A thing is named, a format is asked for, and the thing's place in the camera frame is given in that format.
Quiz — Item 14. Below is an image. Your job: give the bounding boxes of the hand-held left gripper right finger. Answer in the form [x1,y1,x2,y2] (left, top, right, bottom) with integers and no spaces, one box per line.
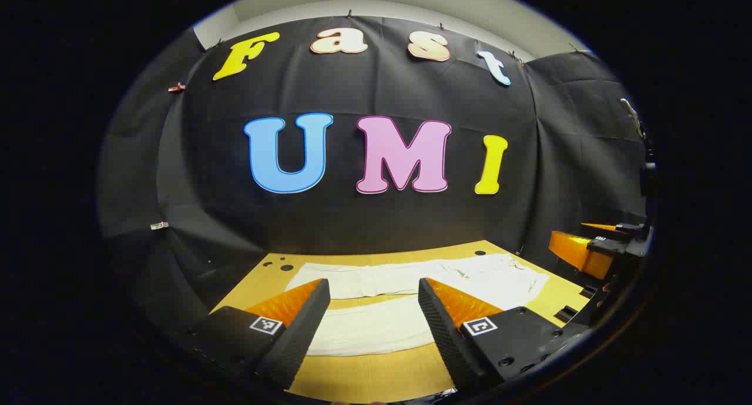
[418,277,595,395]

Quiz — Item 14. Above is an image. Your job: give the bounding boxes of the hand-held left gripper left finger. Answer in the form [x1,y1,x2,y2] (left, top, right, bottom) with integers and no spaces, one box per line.
[176,279,331,391]

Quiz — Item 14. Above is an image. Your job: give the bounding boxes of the white jeans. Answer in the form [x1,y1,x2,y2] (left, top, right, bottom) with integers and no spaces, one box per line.
[284,253,550,357]

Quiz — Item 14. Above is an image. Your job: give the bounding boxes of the black backdrop cloth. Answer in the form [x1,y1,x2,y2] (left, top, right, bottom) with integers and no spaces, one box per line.
[97,14,654,335]

